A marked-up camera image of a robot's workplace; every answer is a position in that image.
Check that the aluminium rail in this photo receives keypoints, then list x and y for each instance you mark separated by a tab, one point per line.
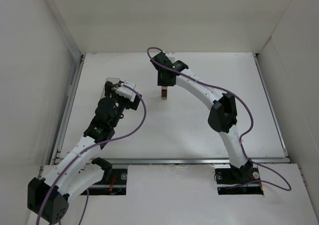
191	160
271	107
65	111

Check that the aluminium left side rail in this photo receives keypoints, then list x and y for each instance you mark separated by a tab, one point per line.
65	111

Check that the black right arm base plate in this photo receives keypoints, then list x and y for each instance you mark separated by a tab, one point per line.
227	184

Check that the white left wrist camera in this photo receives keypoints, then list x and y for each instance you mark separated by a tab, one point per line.
125	89

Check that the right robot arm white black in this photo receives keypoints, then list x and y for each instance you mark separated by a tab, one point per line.
222	113

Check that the clear plastic box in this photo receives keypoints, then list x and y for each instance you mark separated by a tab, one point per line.
110	86

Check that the dark brown wood block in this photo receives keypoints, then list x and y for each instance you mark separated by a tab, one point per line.
164	91

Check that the aluminium right side rail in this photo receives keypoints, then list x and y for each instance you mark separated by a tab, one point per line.
271	107

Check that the aluminium front rail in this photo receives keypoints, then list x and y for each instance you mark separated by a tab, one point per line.
191	160

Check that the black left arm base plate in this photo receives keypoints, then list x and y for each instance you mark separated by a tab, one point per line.
113	182

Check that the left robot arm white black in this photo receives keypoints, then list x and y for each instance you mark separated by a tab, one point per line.
50	196

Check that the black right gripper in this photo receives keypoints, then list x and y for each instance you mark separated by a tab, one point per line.
164	82

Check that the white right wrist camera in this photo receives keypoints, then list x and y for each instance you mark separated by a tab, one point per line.
170	56

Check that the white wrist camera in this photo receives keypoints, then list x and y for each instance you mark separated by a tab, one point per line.
170	56
125	89

